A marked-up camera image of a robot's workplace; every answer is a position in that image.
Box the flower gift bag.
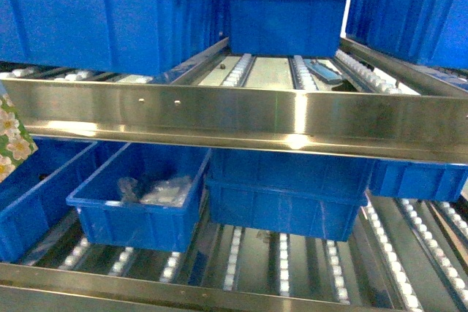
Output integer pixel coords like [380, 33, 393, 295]
[0, 85, 38, 182]

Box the blue bin lower middle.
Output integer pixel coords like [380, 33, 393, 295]
[207, 148, 374, 242]

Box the blue bin with plastic bags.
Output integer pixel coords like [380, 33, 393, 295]
[67, 143, 211, 252]

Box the blue bin upper centre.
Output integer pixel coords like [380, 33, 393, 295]
[225, 0, 347, 58]

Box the blue bin on left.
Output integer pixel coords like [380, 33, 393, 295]
[1, 0, 222, 75]

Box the large blue bin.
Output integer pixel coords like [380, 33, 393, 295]
[345, 0, 467, 69]

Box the steel rack front rail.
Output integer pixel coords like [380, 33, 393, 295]
[3, 79, 467, 164]

